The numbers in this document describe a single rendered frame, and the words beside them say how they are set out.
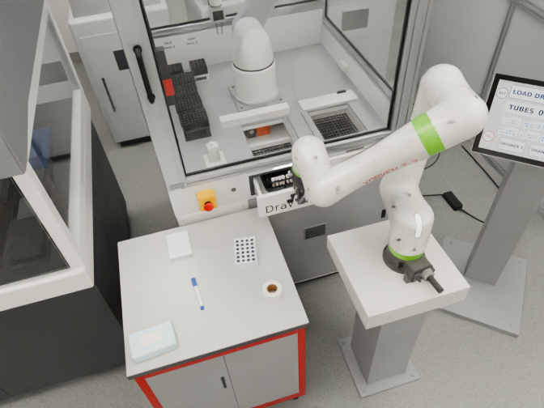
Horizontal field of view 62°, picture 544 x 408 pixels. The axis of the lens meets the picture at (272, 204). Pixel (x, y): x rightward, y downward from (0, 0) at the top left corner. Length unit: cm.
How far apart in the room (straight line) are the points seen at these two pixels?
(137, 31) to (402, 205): 97
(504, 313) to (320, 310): 94
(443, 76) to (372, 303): 74
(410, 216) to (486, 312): 124
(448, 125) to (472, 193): 200
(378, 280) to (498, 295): 120
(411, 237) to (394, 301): 22
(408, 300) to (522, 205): 89
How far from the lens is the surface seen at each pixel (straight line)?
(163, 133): 162
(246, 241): 178
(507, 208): 230
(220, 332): 160
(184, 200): 184
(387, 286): 160
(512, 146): 199
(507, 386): 251
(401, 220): 148
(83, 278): 173
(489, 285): 273
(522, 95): 201
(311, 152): 135
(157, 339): 158
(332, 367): 236
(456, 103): 127
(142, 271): 181
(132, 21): 143
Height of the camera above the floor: 216
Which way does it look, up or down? 46 degrees down
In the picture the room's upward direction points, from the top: 4 degrees counter-clockwise
